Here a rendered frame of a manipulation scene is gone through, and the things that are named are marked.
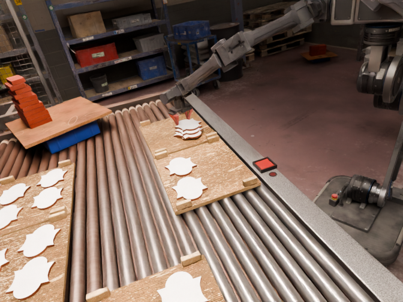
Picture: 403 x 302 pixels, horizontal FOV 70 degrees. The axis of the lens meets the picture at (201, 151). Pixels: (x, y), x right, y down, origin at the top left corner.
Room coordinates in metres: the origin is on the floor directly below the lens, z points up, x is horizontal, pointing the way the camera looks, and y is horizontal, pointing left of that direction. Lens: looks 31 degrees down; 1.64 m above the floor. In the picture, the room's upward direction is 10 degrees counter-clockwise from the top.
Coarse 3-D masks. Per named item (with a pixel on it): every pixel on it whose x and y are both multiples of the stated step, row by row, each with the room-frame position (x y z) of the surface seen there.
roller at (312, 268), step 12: (252, 192) 0.84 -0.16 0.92; (252, 204) 0.79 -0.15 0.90; (264, 204) 0.77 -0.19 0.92; (264, 216) 0.72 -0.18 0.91; (276, 216) 0.71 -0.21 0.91; (276, 228) 0.65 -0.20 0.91; (288, 240) 0.59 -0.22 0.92; (300, 252) 0.54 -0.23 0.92; (300, 264) 0.52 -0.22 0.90; (312, 264) 0.50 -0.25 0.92; (312, 276) 0.47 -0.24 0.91; (324, 276) 0.46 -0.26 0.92; (324, 288) 0.43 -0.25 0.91; (336, 288) 0.42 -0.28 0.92; (336, 300) 0.39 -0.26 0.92; (348, 300) 0.39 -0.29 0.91
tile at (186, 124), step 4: (184, 120) 1.46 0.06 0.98; (188, 120) 1.45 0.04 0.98; (192, 120) 1.45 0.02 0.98; (180, 124) 1.43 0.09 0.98; (184, 124) 1.42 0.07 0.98; (188, 124) 1.41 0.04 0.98; (192, 124) 1.40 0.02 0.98; (196, 124) 1.39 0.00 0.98; (176, 128) 1.40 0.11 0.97; (180, 128) 1.38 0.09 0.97; (184, 128) 1.37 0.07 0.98; (188, 128) 1.36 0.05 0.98; (192, 128) 1.35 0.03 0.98; (196, 128) 1.35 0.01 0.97
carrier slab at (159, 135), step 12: (168, 120) 1.60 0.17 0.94; (180, 120) 1.57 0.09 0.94; (144, 132) 1.49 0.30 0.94; (156, 132) 1.46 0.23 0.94; (168, 132) 1.44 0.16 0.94; (204, 132) 1.36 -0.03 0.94; (156, 144) 1.32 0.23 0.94; (168, 144) 1.30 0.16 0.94; (180, 144) 1.28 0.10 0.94; (192, 144) 1.26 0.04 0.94
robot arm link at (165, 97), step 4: (180, 80) 1.40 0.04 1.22; (176, 84) 1.43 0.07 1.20; (172, 88) 1.40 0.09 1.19; (176, 88) 1.41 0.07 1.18; (164, 92) 1.39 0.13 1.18; (168, 92) 1.37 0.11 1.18; (172, 92) 1.38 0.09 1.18; (176, 92) 1.40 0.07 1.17; (180, 92) 1.41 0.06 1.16; (188, 92) 1.38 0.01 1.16; (160, 96) 1.40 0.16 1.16; (164, 96) 1.38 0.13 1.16; (168, 96) 1.36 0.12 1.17; (172, 96) 1.37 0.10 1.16; (176, 96) 1.38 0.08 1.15; (184, 96) 1.39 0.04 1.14; (164, 100) 1.38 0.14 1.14; (168, 100) 1.37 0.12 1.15; (172, 100) 1.39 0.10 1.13
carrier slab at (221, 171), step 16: (208, 144) 1.23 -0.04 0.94; (224, 144) 1.20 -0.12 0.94; (160, 160) 1.16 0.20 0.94; (192, 160) 1.11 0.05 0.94; (208, 160) 1.09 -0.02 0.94; (224, 160) 1.07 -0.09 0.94; (160, 176) 1.03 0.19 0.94; (176, 176) 1.01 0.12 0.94; (192, 176) 0.99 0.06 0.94; (208, 176) 0.97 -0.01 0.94; (224, 176) 0.95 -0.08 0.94; (240, 176) 0.93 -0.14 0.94; (176, 192) 0.90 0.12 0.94; (208, 192) 0.86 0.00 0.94; (224, 192) 0.85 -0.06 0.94; (192, 208) 0.80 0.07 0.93
